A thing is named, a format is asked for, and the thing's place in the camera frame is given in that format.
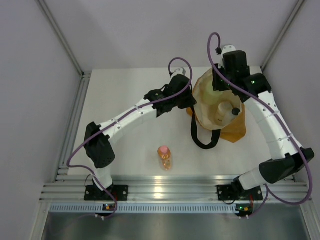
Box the green pump bottle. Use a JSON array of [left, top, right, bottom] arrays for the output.
[[202, 81, 222, 106]]

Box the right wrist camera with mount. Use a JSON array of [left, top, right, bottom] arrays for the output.
[[215, 45, 237, 57]]

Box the tan canvas tote bag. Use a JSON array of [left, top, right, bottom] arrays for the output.
[[186, 69, 247, 150]]

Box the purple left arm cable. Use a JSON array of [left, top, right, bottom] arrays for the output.
[[67, 57, 193, 221]]

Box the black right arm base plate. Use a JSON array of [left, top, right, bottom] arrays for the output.
[[216, 184, 264, 202]]

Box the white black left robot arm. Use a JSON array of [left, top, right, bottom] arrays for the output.
[[84, 74, 196, 200]]

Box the orange bottle with pink cap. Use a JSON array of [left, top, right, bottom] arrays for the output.
[[157, 145, 172, 171]]

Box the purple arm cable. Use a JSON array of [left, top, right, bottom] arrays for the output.
[[67, 57, 193, 221], [207, 32, 313, 221]]

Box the grey slotted cable duct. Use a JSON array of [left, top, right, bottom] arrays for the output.
[[49, 203, 252, 214]]

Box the left aluminium corner post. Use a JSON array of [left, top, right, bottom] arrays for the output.
[[37, 0, 85, 76]]

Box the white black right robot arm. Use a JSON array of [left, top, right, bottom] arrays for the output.
[[212, 45, 315, 199]]

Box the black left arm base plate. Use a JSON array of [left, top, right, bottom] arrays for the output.
[[84, 185, 129, 202]]

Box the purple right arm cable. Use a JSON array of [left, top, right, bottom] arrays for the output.
[[207, 32, 313, 221]]

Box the cream cylindrical jar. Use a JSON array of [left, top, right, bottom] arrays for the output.
[[215, 101, 233, 126]]

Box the right aluminium corner post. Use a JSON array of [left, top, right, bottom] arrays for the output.
[[260, 0, 307, 72]]

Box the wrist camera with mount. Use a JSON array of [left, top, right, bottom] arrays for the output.
[[215, 45, 237, 57], [170, 67, 187, 78]]

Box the aluminium corner post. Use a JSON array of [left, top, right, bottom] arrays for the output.
[[37, 0, 85, 76], [260, 0, 307, 72]]

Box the white bottle with black cap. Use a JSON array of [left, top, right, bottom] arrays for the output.
[[224, 107, 241, 122]]

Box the aluminium rail frame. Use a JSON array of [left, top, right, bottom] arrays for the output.
[[39, 71, 313, 202]]

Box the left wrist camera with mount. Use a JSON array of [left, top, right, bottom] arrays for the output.
[[170, 67, 187, 78]]

